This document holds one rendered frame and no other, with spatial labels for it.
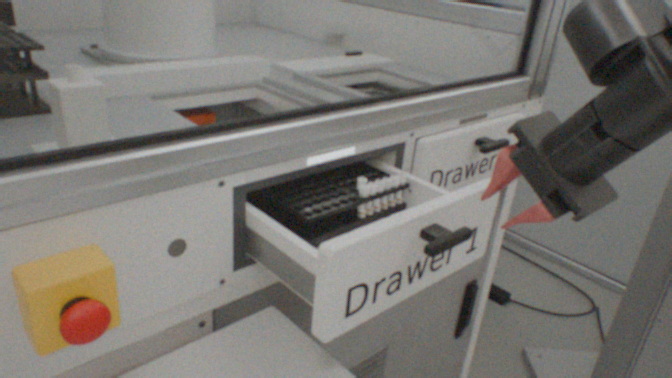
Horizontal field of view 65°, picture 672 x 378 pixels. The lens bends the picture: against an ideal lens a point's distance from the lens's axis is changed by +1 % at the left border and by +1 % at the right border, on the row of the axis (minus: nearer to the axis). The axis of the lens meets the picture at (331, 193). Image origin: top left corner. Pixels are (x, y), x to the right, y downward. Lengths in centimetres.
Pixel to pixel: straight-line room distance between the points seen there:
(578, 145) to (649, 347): 123
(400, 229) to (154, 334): 30
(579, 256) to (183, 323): 200
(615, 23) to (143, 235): 46
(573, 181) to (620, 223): 184
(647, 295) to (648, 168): 77
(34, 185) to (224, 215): 20
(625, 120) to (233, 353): 45
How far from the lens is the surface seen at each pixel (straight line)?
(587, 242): 241
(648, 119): 46
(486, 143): 87
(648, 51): 47
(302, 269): 55
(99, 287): 51
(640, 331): 163
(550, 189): 49
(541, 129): 52
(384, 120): 72
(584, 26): 50
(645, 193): 227
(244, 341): 63
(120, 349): 64
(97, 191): 51
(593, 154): 48
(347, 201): 63
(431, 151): 80
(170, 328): 66
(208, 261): 61
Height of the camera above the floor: 118
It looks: 26 degrees down
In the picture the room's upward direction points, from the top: 5 degrees clockwise
